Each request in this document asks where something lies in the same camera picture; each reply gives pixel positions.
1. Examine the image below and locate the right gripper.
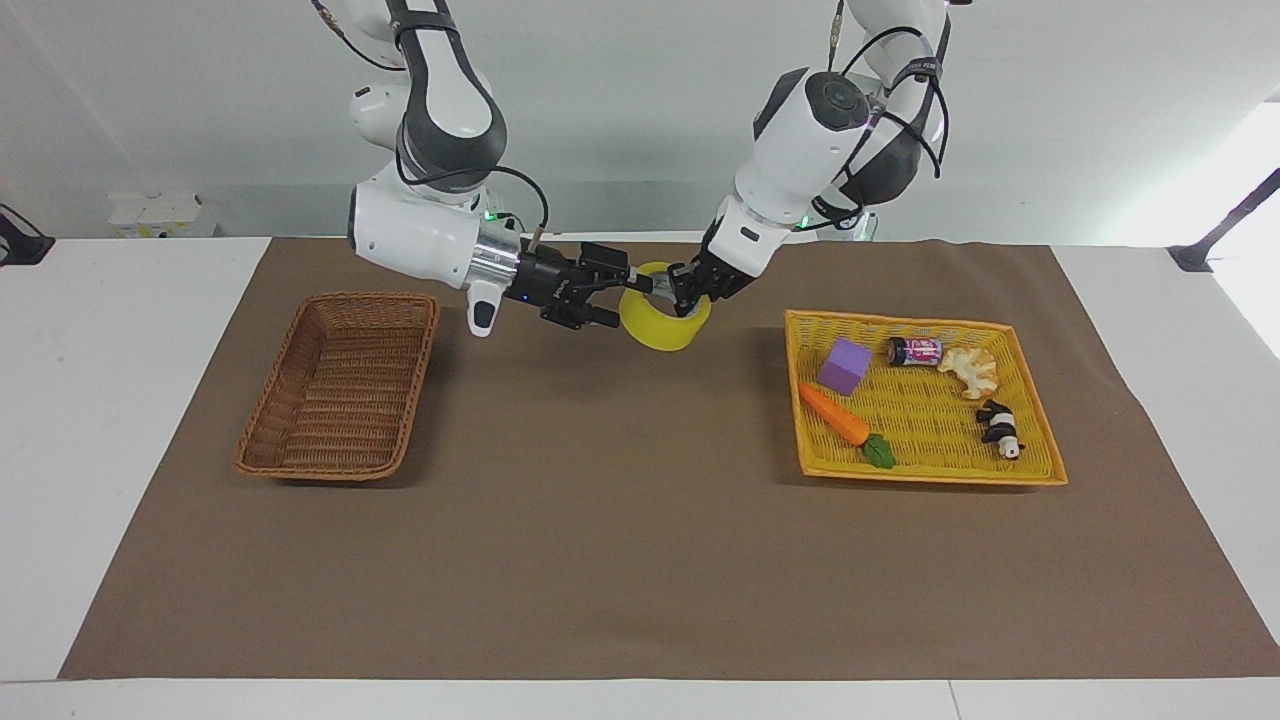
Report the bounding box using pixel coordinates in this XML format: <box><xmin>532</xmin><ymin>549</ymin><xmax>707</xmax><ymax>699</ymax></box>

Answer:
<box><xmin>514</xmin><ymin>241</ymin><xmax>658</xmax><ymax>331</ymax></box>

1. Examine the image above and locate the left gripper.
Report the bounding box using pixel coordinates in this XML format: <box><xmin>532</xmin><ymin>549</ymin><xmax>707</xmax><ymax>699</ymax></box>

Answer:
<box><xmin>667</xmin><ymin>220</ymin><xmax>769</xmax><ymax>317</ymax></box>

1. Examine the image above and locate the yellow tape roll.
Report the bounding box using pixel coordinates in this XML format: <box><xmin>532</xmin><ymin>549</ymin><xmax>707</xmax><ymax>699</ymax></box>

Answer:
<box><xmin>618</xmin><ymin>262</ymin><xmax>714</xmax><ymax>353</ymax></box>

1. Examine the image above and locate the yellow woven basket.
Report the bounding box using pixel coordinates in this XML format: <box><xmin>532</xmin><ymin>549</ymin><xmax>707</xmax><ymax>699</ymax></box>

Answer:
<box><xmin>783</xmin><ymin>308</ymin><xmax>1069</xmax><ymax>488</ymax></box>

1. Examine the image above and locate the brown wicker basket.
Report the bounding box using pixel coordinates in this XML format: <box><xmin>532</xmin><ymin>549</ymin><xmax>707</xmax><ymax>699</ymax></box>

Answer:
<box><xmin>234</xmin><ymin>291</ymin><xmax>442</xmax><ymax>483</ymax></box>

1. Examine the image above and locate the purple cube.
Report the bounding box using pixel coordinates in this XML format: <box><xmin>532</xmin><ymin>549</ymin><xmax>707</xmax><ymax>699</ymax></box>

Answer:
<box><xmin>817</xmin><ymin>337</ymin><xmax>873</xmax><ymax>397</ymax></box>

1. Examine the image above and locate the orange toy carrot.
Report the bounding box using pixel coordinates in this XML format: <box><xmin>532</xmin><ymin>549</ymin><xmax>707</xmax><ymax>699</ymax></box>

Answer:
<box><xmin>797</xmin><ymin>381</ymin><xmax>898</xmax><ymax>470</ymax></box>

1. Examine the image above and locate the small pink drink can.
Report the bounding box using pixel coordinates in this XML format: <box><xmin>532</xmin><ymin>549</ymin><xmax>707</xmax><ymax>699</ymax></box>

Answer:
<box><xmin>886</xmin><ymin>336</ymin><xmax>945</xmax><ymax>369</ymax></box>

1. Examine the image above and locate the toy panda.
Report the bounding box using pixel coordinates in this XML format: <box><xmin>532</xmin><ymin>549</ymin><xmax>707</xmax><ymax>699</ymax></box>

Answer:
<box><xmin>976</xmin><ymin>399</ymin><xmax>1026</xmax><ymax>462</ymax></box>

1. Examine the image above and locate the black stand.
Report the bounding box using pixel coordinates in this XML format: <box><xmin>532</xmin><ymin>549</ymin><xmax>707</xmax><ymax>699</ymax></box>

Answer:
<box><xmin>1167</xmin><ymin>167</ymin><xmax>1280</xmax><ymax>274</ymax></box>
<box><xmin>0</xmin><ymin>204</ymin><xmax>57</xmax><ymax>267</ymax></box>

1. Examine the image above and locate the black cable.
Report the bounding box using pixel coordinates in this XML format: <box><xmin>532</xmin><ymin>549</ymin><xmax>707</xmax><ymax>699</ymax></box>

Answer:
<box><xmin>826</xmin><ymin>0</ymin><xmax>951</xmax><ymax>233</ymax></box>
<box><xmin>396</xmin><ymin>148</ymin><xmax>551</xmax><ymax>253</ymax></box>

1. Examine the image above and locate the white wall box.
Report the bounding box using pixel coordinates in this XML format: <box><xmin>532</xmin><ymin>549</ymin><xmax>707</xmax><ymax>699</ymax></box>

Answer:
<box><xmin>107</xmin><ymin>192</ymin><xmax>204</xmax><ymax>239</ymax></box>

